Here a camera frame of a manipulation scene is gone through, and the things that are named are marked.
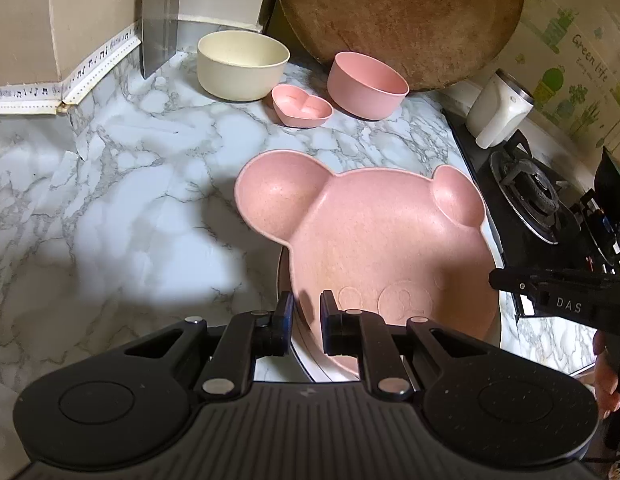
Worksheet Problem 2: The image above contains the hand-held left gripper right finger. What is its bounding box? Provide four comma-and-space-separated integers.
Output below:
320, 290, 491, 403

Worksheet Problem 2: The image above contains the white insulated mug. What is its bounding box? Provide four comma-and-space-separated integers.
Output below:
465, 68, 535, 150

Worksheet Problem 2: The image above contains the black gas stove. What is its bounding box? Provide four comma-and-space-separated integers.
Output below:
442, 109, 620, 321

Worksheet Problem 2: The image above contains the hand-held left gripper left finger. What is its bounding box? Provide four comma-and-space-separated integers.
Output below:
117, 290, 297, 401

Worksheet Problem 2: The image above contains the cream bowl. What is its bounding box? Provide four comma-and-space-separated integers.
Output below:
197, 30, 291, 101

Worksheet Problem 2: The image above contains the large white plate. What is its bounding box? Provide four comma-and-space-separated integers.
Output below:
276, 220, 506, 386

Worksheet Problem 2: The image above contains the cleaver with wooden handle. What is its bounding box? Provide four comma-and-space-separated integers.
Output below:
140, 0, 183, 80

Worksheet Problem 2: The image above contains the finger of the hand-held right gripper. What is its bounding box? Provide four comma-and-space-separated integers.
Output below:
489, 266, 620, 295

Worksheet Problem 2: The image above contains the cactus wall sticker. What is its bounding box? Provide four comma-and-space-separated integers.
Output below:
520, 5, 620, 157

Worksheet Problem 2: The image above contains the music note trim strip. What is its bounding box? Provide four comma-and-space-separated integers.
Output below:
0, 21, 142, 116

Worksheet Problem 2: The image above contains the gas stove burner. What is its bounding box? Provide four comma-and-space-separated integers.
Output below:
490, 132, 591, 246

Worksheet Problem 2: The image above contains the pink bowl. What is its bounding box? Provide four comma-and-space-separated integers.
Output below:
327, 51, 410, 121

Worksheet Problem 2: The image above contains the person's right hand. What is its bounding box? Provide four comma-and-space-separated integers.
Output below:
592, 332, 620, 419

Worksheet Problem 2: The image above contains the pink heart-shaped dish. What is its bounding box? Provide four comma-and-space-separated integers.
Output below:
271, 84, 334, 129

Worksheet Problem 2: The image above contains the round wooden cutting board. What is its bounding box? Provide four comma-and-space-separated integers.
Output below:
276, 0, 527, 94

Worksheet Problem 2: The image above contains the pink bear-shaped plate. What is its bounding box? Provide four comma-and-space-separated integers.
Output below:
234, 151, 501, 377

